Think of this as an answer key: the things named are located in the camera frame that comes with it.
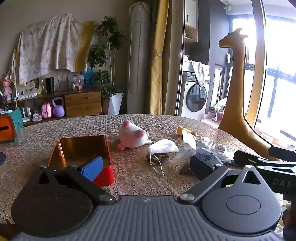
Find yellow plush duck toy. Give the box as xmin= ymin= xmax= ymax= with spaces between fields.
xmin=177 ymin=126 xmax=200 ymax=138

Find white keyboard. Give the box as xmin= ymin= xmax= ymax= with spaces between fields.
xmin=14 ymin=93 xmax=37 ymax=101

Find white upright books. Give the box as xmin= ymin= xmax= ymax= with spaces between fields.
xmin=20 ymin=107 xmax=31 ymax=122

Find red tin box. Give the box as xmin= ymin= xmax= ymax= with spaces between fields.
xmin=47 ymin=135 xmax=115 ymax=188

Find blue toy figure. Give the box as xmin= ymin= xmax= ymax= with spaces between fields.
xmin=81 ymin=68 xmax=94 ymax=87

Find floor mop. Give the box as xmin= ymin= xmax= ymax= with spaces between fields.
xmin=211 ymin=109 xmax=223 ymax=122

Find white washing machine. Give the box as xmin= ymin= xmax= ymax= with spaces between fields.
xmin=180 ymin=71 xmax=211 ymax=121

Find white crumpled wrapper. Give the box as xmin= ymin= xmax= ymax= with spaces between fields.
xmin=196 ymin=137 xmax=215 ymax=150

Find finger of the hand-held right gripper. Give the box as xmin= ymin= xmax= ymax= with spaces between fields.
xmin=268 ymin=146 xmax=296 ymax=162
xmin=233 ymin=150 xmax=296 ymax=173

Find brown hair scrunchie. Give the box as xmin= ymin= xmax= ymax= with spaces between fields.
xmin=146 ymin=152 xmax=170 ymax=163

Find white face mask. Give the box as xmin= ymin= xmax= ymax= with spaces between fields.
xmin=148 ymin=139 xmax=179 ymax=178

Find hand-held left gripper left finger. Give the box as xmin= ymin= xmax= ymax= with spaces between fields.
xmin=38 ymin=156 xmax=116 ymax=207

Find purple kettlebell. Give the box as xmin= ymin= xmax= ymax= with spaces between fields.
xmin=51 ymin=97 xmax=65 ymax=117

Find small printed packet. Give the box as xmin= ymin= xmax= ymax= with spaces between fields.
xmin=214 ymin=144 xmax=228 ymax=161

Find wall cupboard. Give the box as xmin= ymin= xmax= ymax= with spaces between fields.
xmin=184 ymin=0 xmax=199 ymax=43

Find tall yellow giraffe figure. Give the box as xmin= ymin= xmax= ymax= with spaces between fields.
xmin=218 ymin=28 xmax=281 ymax=161

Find photo frame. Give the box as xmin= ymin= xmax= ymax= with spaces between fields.
xmin=23 ymin=77 xmax=42 ymax=94

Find covered tower air conditioner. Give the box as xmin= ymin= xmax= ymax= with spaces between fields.
xmin=127 ymin=3 xmax=152 ymax=115

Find doll figure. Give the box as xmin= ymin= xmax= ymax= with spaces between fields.
xmin=1 ymin=75 xmax=16 ymax=102

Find pink white plush toy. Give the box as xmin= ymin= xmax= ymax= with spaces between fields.
xmin=117 ymin=120 xmax=152 ymax=151

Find orange tissue box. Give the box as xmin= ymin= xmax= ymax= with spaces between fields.
xmin=0 ymin=115 xmax=18 ymax=142

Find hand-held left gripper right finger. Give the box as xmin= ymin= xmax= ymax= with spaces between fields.
xmin=176 ymin=156 xmax=274 ymax=205

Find floral draped cloth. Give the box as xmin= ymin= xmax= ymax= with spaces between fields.
xmin=10 ymin=13 xmax=96 ymax=85

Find yellow curtain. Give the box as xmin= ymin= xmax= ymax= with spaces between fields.
xmin=148 ymin=0 xmax=170 ymax=115

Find green potted tree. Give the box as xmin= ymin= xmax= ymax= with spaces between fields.
xmin=89 ymin=16 xmax=126 ymax=99

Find white angular planter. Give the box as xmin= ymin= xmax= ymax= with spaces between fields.
xmin=107 ymin=93 xmax=123 ymax=115

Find clear plastic bag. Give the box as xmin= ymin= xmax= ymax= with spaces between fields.
xmin=170 ymin=133 xmax=197 ymax=165

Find wooden sideboard with drawers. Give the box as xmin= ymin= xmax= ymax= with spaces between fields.
xmin=16 ymin=88 xmax=104 ymax=127

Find black cylinder speaker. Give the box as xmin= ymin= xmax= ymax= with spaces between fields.
xmin=46 ymin=77 xmax=55 ymax=93

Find white blue printed pouch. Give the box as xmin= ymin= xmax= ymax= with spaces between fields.
xmin=195 ymin=148 xmax=223 ymax=164

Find white hanging towel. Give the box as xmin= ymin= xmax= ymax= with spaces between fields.
xmin=191 ymin=61 xmax=206 ymax=86

